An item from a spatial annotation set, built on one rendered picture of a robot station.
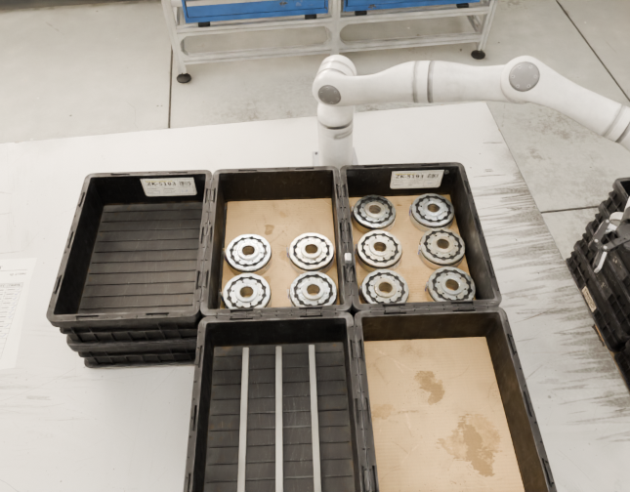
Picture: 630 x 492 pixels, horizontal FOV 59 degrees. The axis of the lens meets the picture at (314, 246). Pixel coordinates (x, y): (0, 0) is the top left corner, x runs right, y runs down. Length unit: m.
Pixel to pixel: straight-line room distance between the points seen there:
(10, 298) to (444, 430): 1.07
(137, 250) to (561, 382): 1.01
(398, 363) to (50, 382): 0.77
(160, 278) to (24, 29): 2.82
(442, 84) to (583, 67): 2.33
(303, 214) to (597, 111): 0.67
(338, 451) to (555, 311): 0.67
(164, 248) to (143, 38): 2.39
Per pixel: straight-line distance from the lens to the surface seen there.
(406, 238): 1.33
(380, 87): 1.29
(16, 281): 1.59
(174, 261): 1.32
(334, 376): 1.14
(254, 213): 1.37
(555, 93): 1.25
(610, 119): 1.27
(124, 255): 1.36
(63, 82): 3.41
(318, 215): 1.36
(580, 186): 2.83
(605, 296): 2.12
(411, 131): 1.79
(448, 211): 1.37
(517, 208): 1.64
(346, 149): 1.47
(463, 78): 1.30
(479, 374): 1.18
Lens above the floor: 1.87
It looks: 53 degrees down
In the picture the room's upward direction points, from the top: straight up
